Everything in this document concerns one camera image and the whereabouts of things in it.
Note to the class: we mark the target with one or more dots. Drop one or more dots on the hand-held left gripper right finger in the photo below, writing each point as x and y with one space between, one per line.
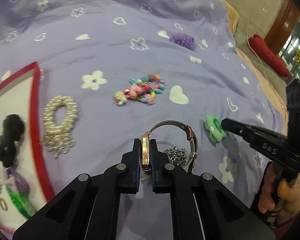
153 160

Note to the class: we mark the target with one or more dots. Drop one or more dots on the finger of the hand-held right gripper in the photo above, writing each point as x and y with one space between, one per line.
236 128

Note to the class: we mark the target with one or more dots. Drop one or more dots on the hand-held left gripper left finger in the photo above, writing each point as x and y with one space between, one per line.
138 160

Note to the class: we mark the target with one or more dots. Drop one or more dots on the gold wristwatch with mesh band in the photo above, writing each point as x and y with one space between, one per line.
145 152

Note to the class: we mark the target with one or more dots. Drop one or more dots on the red cardboard box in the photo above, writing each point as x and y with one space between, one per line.
40 140

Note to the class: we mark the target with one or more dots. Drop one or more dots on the black scrunchie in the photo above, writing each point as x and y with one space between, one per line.
11 135

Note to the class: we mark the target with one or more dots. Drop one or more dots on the person's right hand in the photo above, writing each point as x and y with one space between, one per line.
290 200

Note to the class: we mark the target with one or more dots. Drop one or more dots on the peach bed sheet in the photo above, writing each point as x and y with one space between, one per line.
255 77

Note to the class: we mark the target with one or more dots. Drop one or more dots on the red cushion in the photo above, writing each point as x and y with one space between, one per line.
270 53

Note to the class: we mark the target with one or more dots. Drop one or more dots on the purple fluffy scrunchie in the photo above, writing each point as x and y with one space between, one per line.
183 40

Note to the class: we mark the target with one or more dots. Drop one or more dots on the purple flower print bedspread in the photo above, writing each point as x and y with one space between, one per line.
130 42

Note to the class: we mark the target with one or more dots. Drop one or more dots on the wooden door frame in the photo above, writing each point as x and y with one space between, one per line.
281 22

